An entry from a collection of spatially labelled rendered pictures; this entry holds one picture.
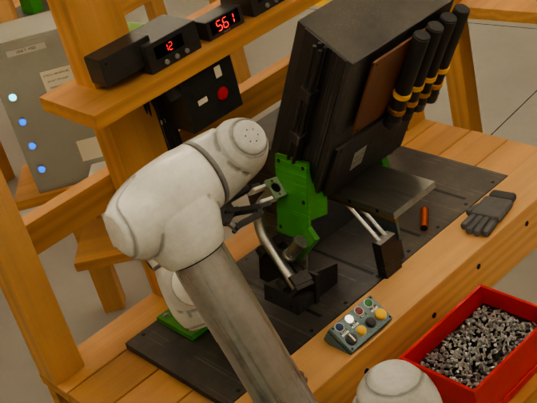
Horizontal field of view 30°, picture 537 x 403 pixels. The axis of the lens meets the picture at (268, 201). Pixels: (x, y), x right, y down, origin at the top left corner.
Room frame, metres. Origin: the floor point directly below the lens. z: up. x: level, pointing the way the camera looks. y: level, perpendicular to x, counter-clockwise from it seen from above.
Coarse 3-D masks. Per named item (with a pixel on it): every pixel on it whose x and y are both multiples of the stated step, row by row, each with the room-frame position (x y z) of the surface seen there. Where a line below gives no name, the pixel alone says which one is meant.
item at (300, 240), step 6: (294, 240) 2.07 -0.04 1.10; (300, 240) 2.07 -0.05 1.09; (306, 240) 2.08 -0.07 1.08; (288, 246) 2.09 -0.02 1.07; (294, 246) 2.07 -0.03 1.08; (300, 246) 2.06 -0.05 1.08; (306, 246) 2.06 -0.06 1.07; (288, 252) 2.08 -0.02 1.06; (294, 252) 2.07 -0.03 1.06; (288, 258) 2.08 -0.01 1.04; (294, 258) 2.08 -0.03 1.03
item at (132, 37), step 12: (132, 36) 2.30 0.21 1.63; (144, 36) 2.28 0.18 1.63; (108, 48) 2.26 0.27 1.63; (120, 48) 2.24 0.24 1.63; (132, 48) 2.25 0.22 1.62; (96, 60) 2.21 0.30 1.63; (108, 60) 2.21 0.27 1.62; (120, 60) 2.23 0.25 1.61; (132, 60) 2.24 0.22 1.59; (96, 72) 2.22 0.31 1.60; (108, 72) 2.20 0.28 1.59; (120, 72) 2.22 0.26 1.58; (132, 72) 2.24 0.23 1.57; (108, 84) 2.20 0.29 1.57
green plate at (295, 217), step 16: (288, 160) 2.16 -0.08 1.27; (288, 176) 2.15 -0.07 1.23; (304, 176) 2.11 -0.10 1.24; (288, 192) 2.15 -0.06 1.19; (304, 192) 2.10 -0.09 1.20; (320, 192) 2.14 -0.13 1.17; (288, 208) 2.14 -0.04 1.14; (304, 208) 2.10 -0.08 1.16; (320, 208) 2.13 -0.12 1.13; (288, 224) 2.14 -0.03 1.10; (304, 224) 2.09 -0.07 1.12
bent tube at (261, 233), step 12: (276, 180) 2.18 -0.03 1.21; (264, 192) 2.18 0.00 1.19; (276, 192) 2.15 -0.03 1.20; (264, 216) 2.20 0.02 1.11; (264, 228) 2.18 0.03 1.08; (264, 240) 2.16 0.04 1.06; (276, 252) 2.13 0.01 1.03; (276, 264) 2.11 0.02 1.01; (288, 264) 2.11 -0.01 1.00; (288, 276) 2.08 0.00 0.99
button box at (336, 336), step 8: (368, 296) 1.95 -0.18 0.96; (360, 304) 1.93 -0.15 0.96; (376, 304) 1.93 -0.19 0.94; (352, 312) 1.91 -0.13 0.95; (368, 312) 1.91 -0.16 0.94; (344, 320) 1.89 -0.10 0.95; (360, 320) 1.89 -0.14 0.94; (376, 320) 1.90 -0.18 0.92; (384, 320) 1.90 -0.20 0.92; (344, 328) 1.87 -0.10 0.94; (352, 328) 1.88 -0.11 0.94; (368, 328) 1.88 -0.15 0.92; (376, 328) 1.88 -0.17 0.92; (328, 336) 1.88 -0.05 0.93; (336, 336) 1.86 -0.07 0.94; (344, 336) 1.86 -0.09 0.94; (360, 336) 1.86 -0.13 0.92; (368, 336) 1.86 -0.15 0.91; (328, 344) 1.88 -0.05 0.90; (336, 344) 1.86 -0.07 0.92; (344, 344) 1.84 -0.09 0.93; (352, 344) 1.84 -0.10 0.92; (360, 344) 1.84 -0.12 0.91; (344, 352) 1.84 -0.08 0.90; (352, 352) 1.82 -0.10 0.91
